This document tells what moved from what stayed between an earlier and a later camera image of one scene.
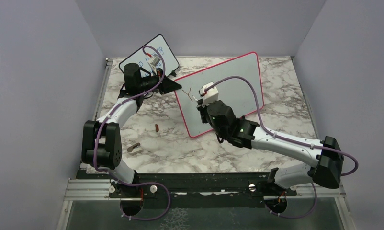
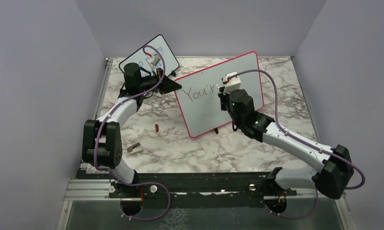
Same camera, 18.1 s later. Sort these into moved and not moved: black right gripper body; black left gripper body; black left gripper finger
Moved: black right gripper body
Not moved: black left gripper finger; black left gripper body
